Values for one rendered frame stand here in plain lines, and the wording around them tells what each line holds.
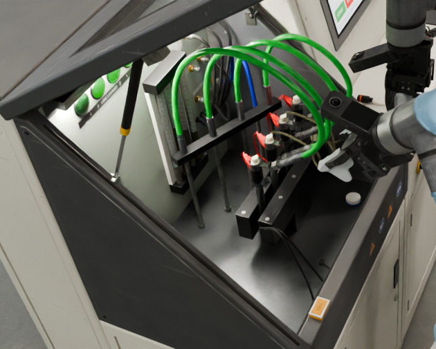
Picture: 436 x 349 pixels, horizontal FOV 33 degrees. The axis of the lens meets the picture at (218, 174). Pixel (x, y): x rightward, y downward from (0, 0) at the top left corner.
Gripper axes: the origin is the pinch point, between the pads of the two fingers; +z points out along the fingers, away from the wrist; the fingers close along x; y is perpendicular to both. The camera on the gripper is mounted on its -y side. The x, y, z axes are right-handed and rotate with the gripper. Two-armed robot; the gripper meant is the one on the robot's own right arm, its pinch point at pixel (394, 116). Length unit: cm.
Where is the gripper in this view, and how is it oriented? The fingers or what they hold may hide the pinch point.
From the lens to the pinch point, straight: 164.1
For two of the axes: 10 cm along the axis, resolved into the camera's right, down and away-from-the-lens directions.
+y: 8.7, 2.2, -4.4
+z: 1.5, 7.3, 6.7
